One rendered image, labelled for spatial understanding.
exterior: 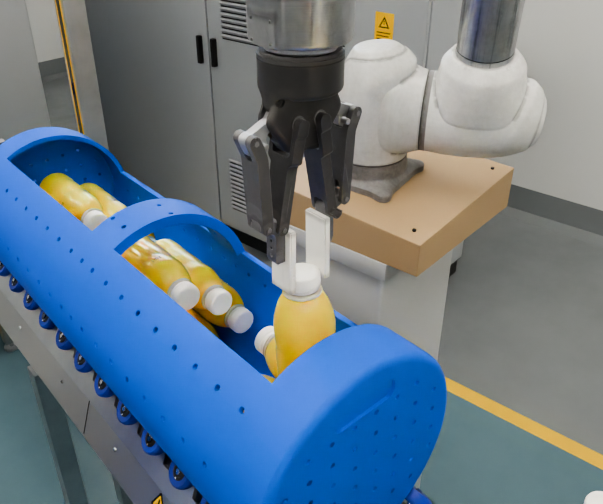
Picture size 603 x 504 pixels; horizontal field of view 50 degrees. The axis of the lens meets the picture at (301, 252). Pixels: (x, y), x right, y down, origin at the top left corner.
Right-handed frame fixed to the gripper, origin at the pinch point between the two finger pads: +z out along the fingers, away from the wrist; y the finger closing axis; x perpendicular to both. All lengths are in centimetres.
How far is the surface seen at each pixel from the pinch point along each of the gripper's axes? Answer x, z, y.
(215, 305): -24.5, 21.9, -4.6
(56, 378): -52, 45, 12
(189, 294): -24.2, 18.0, -0.4
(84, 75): -129, 16, -34
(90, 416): -39, 44, 12
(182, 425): -4.2, 18.4, 13.2
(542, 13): -128, 28, -262
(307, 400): 8.2, 10.2, 6.3
